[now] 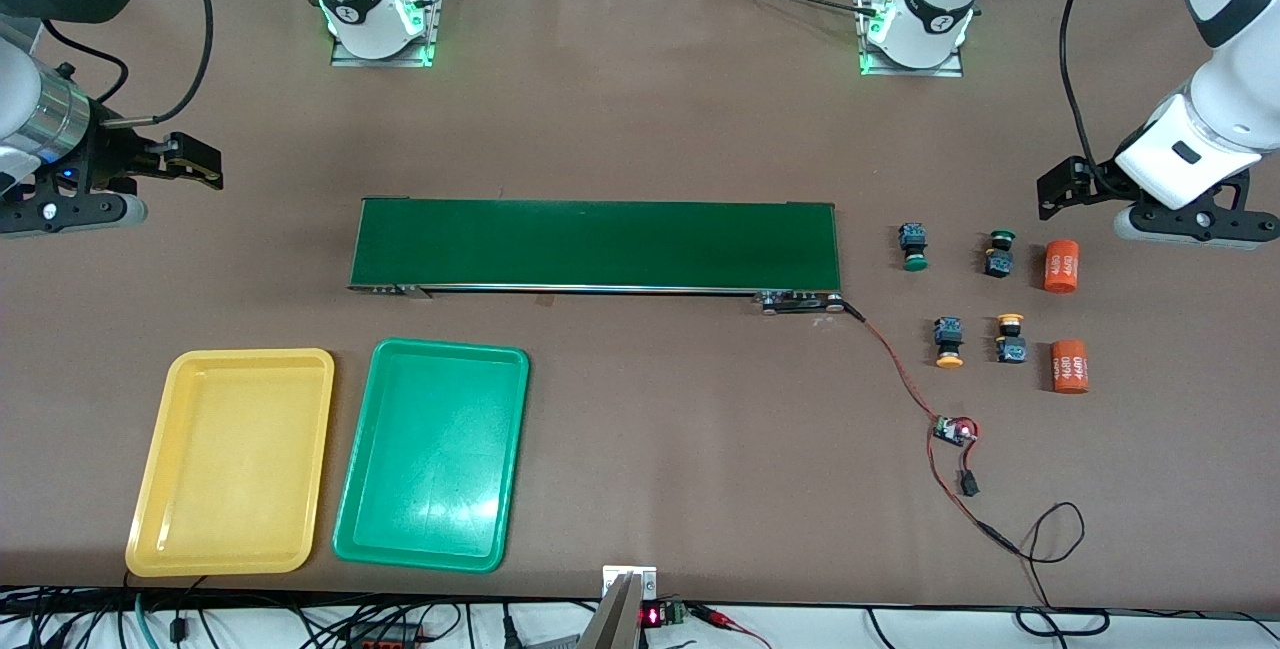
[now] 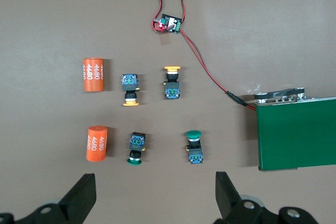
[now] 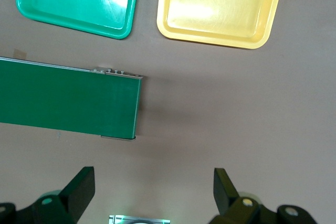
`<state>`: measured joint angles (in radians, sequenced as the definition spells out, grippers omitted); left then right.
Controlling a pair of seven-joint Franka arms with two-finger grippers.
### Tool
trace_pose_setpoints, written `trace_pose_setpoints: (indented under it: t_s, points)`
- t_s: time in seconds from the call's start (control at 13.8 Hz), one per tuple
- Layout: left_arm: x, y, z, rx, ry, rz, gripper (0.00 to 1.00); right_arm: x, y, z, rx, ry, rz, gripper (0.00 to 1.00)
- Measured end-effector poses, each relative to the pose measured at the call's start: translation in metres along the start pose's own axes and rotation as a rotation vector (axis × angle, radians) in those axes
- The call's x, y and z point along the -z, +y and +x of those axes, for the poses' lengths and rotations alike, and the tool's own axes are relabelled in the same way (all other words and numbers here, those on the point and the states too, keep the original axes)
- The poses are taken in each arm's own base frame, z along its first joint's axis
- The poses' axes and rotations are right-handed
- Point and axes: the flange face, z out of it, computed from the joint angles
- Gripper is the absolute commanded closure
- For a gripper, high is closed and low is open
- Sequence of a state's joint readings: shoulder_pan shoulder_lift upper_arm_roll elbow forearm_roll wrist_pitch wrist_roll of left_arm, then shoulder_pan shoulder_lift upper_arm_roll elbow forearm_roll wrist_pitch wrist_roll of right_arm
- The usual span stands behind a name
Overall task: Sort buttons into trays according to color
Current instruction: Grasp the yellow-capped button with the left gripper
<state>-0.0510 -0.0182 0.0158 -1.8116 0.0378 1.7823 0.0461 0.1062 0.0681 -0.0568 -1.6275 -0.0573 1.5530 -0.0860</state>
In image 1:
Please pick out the red clip lead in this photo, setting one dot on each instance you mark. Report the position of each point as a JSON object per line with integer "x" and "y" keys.
{"x": 725, "y": 619}

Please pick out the green mushroom push button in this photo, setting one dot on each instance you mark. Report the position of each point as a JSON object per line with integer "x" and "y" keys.
{"x": 999, "y": 257}
{"x": 912, "y": 247}

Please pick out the green plastic tray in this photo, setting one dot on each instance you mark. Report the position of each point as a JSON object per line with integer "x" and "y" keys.
{"x": 430, "y": 454}

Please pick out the yellow mushroom push button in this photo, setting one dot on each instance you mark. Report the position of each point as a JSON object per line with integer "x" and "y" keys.
{"x": 948, "y": 341}
{"x": 1011, "y": 344}

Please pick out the black power strip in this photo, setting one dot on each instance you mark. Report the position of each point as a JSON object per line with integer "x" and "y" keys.
{"x": 385, "y": 637}

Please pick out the orange cylinder white print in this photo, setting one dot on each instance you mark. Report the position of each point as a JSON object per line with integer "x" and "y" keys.
{"x": 1069, "y": 367}
{"x": 1061, "y": 267}

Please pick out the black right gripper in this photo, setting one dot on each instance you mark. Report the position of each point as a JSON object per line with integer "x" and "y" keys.
{"x": 108, "y": 161}

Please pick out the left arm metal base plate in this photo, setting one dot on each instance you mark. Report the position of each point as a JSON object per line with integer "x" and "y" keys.
{"x": 950, "y": 64}

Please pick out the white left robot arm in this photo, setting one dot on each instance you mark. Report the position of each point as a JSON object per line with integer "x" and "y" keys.
{"x": 1230, "y": 99}

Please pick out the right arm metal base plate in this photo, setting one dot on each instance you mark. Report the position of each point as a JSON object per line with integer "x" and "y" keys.
{"x": 432, "y": 19}

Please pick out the silver mounting bracket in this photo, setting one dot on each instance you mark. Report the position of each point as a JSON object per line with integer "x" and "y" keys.
{"x": 628, "y": 619}

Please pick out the red digit display module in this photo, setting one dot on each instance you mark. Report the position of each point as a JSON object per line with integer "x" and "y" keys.
{"x": 655, "y": 616}

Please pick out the yellow plastic tray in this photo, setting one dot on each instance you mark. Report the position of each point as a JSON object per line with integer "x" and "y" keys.
{"x": 230, "y": 459}

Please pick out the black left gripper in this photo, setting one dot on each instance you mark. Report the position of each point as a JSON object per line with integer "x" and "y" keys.
{"x": 1094, "y": 179}

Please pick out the green conveyor belt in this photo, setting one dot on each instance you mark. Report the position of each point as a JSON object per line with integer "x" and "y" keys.
{"x": 600, "y": 244}

